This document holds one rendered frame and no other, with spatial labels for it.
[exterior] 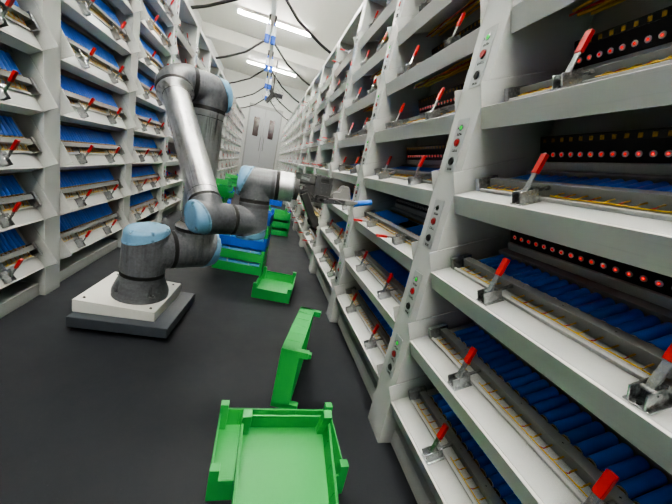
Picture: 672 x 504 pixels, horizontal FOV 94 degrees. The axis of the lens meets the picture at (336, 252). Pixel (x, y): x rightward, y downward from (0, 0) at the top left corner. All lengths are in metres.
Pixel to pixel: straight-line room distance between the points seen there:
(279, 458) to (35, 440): 0.54
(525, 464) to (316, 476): 0.42
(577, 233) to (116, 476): 0.97
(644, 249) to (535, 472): 0.35
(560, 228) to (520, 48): 0.44
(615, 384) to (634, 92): 0.37
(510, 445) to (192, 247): 1.15
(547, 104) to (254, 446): 0.88
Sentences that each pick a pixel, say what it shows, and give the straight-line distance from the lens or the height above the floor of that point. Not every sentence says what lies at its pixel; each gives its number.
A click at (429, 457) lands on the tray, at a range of 0.83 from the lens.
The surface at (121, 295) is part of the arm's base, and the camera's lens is 1.36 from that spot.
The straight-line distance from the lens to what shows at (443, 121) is 0.93.
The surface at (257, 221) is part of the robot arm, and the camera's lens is 0.97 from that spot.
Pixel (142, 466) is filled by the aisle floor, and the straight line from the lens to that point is 0.94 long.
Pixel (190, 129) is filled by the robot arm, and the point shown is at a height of 0.74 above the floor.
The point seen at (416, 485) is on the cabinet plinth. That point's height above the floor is 0.03.
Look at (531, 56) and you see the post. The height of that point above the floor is 1.03.
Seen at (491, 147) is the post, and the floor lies 0.83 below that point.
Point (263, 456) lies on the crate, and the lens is 0.83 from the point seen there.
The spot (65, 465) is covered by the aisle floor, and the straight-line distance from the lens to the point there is 0.98.
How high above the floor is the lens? 0.70
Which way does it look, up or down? 14 degrees down
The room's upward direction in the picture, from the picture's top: 13 degrees clockwise
